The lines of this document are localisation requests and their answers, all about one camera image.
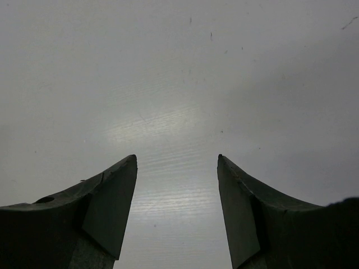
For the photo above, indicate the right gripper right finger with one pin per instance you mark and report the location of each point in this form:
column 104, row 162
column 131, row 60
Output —
column 269, row 229

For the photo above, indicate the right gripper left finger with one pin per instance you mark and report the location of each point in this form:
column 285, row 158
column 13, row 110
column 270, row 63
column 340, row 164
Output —
column 82, row 226

